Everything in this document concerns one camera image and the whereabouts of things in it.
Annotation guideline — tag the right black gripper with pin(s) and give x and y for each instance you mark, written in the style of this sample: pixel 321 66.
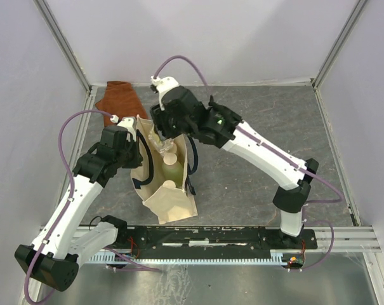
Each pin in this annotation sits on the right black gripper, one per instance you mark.
pixel 159 119

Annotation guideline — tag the aluminium frame post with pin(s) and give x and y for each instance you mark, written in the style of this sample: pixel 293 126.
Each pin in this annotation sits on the aluminium frame post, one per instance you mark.
pixel 339 42
pixel 62 41

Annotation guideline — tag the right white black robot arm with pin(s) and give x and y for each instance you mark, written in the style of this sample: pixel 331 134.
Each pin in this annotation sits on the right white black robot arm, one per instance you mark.
pixel 225 129

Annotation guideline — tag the green pump dispenser bottle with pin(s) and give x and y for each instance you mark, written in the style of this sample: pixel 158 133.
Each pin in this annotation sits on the green pump dispenser bottle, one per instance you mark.
pixel 174 172

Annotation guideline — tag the right aluminium frame post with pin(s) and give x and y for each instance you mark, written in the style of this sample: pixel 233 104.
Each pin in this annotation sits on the right aluminium frame post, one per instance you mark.
pixel 339 42

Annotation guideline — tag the clear bottle black cap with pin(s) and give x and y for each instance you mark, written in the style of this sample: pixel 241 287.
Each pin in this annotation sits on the clear bottle black cap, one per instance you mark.
pixel 161 146

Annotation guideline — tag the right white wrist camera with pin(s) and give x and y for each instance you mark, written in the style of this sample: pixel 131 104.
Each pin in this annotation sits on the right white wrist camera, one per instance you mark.
pixel 163 84

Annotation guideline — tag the left aluminium frame post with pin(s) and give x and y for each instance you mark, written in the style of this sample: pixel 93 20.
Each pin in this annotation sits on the left aluminium frame post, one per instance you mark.
pixel 62 41

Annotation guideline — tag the cream lotion bottle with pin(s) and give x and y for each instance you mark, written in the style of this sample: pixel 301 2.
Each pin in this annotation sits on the cream lotion bottle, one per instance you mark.
pixel 170 158

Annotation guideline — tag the brown folded cloth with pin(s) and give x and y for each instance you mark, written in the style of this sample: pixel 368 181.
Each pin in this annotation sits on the brown folded cloth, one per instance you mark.
pixel 121 99

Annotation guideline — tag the white slotted cable duct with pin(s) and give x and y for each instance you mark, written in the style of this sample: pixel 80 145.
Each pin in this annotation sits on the white slotted cable duct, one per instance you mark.
pixel 206 256

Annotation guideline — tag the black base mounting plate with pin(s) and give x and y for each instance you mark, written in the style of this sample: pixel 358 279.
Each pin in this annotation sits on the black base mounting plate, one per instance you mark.
pixel 139 238

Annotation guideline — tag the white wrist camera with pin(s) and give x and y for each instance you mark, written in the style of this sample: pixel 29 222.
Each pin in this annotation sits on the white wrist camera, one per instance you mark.
pixel 163 84
pixel 128 123

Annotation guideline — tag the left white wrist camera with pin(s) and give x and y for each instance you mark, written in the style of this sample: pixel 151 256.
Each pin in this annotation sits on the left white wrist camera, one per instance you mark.
pixel 128 123

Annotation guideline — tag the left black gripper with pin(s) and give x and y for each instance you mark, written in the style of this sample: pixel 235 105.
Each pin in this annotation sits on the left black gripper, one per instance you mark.
pixel 138 159

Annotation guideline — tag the cream canvas tote bag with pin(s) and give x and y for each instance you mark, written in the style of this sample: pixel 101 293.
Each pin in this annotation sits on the cream canvas tote bag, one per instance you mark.
pixel 161 183

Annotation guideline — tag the small green circuit board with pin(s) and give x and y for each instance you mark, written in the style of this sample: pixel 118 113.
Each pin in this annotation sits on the small green circuit board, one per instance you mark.
pixel 295 261

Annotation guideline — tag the green bottle round cap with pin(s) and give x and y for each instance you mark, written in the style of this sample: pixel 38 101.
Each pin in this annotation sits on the green bottle round cap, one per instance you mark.
pixel 169 184

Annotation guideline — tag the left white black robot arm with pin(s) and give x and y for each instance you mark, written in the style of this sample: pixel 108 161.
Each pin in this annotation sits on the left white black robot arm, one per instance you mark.
pixel 54 257

